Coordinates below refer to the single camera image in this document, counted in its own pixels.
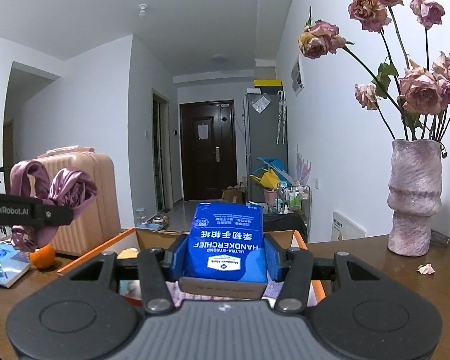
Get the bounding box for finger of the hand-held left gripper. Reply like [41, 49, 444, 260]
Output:
[41, 200, 75, 228]

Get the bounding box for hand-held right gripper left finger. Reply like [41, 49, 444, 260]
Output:
[58, 237, 190, 314]

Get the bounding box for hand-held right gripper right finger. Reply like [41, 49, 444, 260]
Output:
[262, 234, 392, 314]

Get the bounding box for purple satin scrunchie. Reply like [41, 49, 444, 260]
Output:
[9, 159, 98, 253]

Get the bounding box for lavender fluffy towel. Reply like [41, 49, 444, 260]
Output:
[167, 279, 286, 308]

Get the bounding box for orange cardboard box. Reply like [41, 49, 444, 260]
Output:
[58, 227, 327, 306]

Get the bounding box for blue handkerchief packet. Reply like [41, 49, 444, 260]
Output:
[179, 202, 269, 298]

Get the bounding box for black covered chair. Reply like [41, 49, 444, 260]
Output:
[262, 210, 308, 242]

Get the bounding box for orange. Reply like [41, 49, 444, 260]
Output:
[29, 244, 56, 269]

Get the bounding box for pink ribbed suitcase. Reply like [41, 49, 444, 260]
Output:
[37, 146, 121, 257]

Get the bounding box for blue tissue pack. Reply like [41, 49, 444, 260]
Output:
[0, 242, 31, 289]

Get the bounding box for storage cart with bottles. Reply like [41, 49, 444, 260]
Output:
[277, 182, 312, 214]

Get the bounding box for brown cardboard box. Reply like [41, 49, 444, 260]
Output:
[221, 187, 244, 205]

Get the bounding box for white leaning panel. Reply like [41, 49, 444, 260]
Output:
[332, 211, 366, 241]

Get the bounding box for dark wooden door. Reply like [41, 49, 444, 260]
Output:
[179, 100, 236, 201]

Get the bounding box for grey refrigerator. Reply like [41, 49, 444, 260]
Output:
[244, 92, 289, 205]

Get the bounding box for white folded umbrella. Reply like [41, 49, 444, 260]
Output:
[277, 90, 287, 145]

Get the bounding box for clear plastic bag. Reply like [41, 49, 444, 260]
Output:
[252, 95, 271, 113]

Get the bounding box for pink ceramic vase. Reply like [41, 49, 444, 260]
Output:
[387, 139, 444, 257]

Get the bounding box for bunch of dried pink roses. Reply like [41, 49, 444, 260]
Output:
[298, 0, 450, 143]

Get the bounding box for side doorway frame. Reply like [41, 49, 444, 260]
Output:
[152, 89, 170, 211]

